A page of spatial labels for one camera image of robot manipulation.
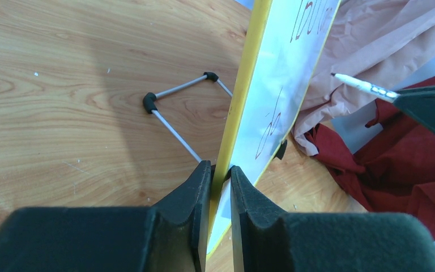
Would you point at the red hanging garment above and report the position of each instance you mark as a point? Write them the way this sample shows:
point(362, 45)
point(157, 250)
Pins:
point(393, 172)

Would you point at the yellow framed whiteboard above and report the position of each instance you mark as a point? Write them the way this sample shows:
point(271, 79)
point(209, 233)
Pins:
point(283, 43)

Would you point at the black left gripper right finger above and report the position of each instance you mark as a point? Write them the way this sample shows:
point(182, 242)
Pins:
point(268, 238)

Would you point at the white marker pen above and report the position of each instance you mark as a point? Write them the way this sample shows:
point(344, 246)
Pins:
point(379, 92)

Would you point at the wire whiteboard stand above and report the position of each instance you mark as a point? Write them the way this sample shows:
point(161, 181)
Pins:
point(193, 113)

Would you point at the pink hanging garment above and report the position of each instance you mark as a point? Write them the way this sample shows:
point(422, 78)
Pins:
point(381, 42)

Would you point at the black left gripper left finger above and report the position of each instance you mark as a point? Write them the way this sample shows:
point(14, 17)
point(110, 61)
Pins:
point(170, 235)

